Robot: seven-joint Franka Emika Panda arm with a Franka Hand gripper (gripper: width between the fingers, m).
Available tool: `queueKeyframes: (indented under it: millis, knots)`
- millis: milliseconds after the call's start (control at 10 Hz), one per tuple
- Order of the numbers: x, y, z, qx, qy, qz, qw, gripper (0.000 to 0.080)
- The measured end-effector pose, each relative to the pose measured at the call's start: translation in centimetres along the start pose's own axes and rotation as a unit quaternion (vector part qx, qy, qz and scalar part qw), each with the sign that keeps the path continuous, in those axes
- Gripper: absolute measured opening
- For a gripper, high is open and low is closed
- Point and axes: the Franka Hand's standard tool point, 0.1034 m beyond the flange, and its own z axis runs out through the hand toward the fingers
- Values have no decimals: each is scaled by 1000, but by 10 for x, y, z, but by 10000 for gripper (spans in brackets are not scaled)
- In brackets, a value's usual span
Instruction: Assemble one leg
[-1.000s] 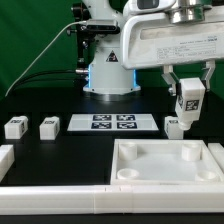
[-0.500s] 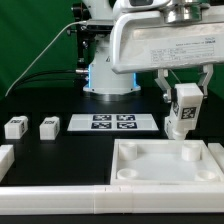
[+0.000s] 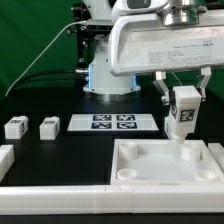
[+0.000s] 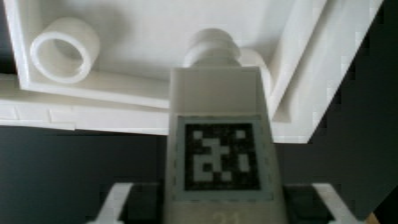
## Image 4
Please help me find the white square tabletop tray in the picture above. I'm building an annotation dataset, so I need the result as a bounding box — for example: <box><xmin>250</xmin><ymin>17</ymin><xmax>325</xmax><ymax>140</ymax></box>
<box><xmin>0</xmin><ymin>0</ymin><xmax>384</xmax><ymax>143</ymax></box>

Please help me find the white leg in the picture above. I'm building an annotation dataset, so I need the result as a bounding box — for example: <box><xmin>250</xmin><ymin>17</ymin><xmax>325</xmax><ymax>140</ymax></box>
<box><xmin>163</xmin><ymin>29</ymin><xmax>288</xmax><ymax>224</ymax></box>

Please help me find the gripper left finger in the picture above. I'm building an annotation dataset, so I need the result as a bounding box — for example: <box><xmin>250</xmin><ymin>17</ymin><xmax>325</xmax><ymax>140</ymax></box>
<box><xmin>87</xmin><ymin>182</ymin><xmax>160</xmax><ymax>224</ymax></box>

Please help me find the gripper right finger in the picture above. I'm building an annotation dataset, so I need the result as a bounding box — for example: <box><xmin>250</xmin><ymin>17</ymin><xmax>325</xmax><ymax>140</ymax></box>
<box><xmin>282</xmin><ymin>183</ymin><xmax>360</xmax><ymax>224</ymax></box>

